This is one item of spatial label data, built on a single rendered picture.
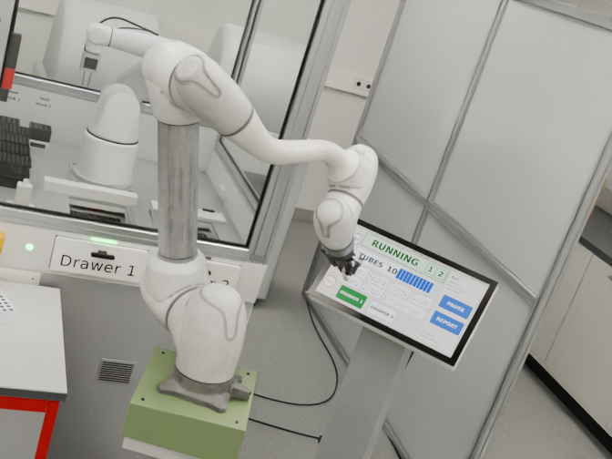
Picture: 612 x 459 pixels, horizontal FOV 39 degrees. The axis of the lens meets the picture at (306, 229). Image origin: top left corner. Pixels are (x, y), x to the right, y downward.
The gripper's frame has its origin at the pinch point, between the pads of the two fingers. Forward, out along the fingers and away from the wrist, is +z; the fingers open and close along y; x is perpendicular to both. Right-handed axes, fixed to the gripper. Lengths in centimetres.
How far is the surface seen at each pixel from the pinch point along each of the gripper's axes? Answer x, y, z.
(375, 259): -13.8, -1.7, 17.2
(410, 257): -18.7, -11.6, 17.3
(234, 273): 7.9, 40.4, 21.2
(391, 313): 1.4, -14.0, 16.9
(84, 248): 27, 77, -6
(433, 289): -11.4, -22.6, 17.1
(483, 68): -140, 10, 82
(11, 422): 82, 53, -30
